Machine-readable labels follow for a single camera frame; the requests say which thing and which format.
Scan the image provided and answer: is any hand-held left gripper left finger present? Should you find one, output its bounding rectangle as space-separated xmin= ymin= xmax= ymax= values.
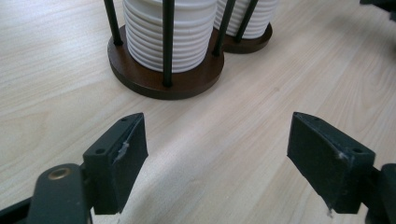
xmin=82 ymin=112 xmax=149 ymax=216

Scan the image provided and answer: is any brown wooden cup holder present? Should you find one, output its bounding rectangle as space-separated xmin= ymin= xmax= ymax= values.
xmin=103 ymin=0 xmax=274 ymax=101

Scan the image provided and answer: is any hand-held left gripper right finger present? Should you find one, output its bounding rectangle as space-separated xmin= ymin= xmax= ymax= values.
xmin=286 ymin=111 xmax=376 ymax=215

